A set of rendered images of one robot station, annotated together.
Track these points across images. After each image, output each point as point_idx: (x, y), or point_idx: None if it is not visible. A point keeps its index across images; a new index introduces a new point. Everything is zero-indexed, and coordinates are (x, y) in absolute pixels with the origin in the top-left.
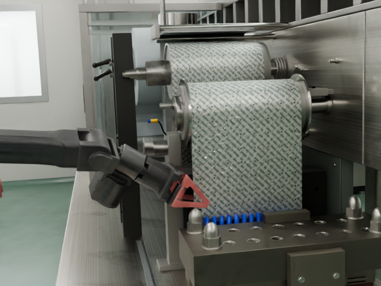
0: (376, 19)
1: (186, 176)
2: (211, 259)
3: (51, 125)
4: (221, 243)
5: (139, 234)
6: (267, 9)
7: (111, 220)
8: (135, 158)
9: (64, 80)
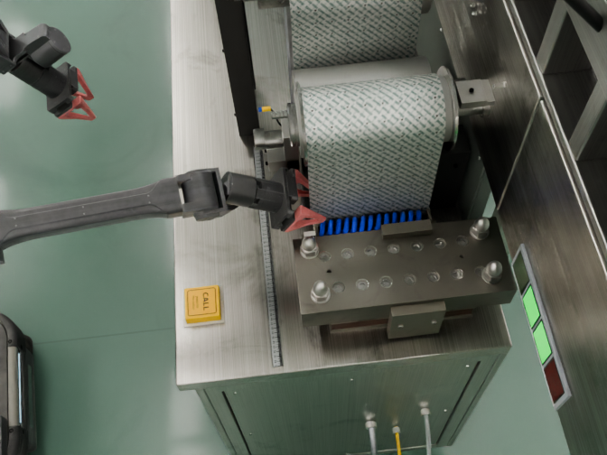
0: (545, 131)
1: (300, 209)
2: (317, 314)
3: None
4: (331, 285)
5: None
6: None
7: (225, 81)
8: (244, 196)
9: None
